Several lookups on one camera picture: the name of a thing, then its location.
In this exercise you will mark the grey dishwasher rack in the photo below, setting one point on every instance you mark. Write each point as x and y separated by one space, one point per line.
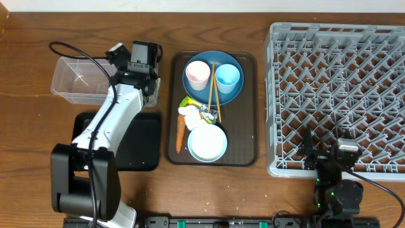
335 78

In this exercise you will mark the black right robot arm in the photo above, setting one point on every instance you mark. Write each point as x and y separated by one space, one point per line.
337 198

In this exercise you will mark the wooden chopstick left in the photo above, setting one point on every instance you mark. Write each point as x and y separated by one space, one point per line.
211 86

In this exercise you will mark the brown serving tray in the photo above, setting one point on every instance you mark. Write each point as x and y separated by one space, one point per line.
239 117

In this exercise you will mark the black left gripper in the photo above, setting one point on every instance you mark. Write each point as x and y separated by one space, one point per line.
155 75

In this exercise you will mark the pink cup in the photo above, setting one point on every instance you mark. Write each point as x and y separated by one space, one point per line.
197 73

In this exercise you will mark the light blue cup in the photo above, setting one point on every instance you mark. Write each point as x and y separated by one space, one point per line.
227 76

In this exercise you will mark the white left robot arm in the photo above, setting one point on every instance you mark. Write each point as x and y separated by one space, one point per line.
120 137

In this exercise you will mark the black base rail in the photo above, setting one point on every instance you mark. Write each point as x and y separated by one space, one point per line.
280 222

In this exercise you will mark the orange carrot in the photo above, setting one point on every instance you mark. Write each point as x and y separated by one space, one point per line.
181 125

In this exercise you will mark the wooden chopstick right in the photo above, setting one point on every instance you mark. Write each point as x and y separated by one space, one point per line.
217 97

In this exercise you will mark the wooden chopstick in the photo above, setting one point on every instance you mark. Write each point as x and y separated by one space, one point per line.
211 86
217 97

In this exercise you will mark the clear plastic bin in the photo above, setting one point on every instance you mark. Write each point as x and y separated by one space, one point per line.
81 82

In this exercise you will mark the dark blue plate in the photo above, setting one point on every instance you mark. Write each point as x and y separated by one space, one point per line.
220 58

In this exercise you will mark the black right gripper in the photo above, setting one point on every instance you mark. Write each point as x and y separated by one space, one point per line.
317 157

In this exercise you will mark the light blue bowl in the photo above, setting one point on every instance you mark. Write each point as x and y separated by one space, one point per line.
207 143

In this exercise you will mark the black plastic tray bin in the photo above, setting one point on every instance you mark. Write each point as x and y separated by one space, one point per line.
138 150

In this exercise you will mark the white tissue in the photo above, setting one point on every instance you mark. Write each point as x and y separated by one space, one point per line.
191 116

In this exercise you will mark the yellow green snack wrapper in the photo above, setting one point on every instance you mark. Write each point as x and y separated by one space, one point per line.
206 113

